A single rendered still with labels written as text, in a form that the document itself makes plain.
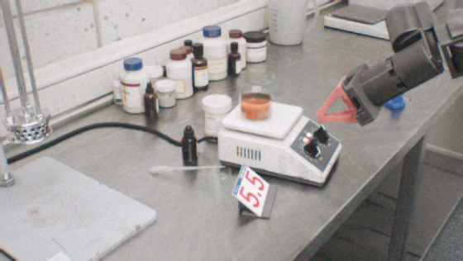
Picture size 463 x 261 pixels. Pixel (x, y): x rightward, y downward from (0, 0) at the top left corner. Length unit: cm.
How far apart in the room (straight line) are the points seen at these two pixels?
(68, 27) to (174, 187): 47
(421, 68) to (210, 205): 39
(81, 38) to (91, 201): 47
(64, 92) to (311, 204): 59
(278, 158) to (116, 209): 29
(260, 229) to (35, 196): 38
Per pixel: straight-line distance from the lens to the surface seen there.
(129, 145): 106
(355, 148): 105
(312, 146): 92
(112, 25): 129
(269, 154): 91
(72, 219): 86
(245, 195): 84
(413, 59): 76
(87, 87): 122
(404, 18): 82
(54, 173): 99
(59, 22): 120
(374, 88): 78
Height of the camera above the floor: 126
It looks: 27 degrees down
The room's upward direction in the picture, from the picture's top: straight up
